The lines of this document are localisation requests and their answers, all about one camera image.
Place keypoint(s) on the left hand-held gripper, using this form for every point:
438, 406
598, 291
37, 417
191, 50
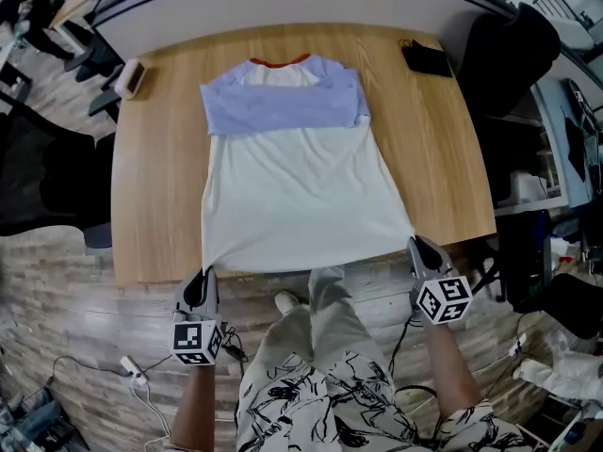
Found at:
190, 339

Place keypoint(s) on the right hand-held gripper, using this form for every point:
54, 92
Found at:
445, 299

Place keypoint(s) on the white shirt with blue sleeves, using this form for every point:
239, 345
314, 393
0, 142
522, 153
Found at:
292, 182

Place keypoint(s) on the person's left forearm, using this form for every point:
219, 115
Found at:
193, 403

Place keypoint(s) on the person's right forearm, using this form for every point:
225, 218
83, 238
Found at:
452, 370

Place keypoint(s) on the person's left shoe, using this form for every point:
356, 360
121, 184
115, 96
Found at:
287, 301

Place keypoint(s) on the white power strip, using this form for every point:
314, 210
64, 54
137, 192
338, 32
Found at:
133, 370

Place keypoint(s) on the person's beige trousers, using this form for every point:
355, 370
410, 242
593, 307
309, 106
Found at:
325, 318

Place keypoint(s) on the white cabinet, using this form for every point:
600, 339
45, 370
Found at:
523, 188

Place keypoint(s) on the light blue desk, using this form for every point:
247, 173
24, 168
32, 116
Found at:
551, 125

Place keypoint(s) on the black cloth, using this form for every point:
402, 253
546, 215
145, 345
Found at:
575, 149

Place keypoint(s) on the black mesh office chair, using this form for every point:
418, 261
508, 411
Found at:
47, 182

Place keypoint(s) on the black pouch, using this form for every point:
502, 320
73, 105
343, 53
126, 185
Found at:
426, 59

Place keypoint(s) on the black high-back office chair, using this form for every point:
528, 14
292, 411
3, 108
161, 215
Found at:
509, 64

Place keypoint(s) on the black office chair with headrest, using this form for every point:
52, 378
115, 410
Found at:
101, 97

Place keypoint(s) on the white desk partition black rim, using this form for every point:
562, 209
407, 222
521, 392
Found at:
282, 7

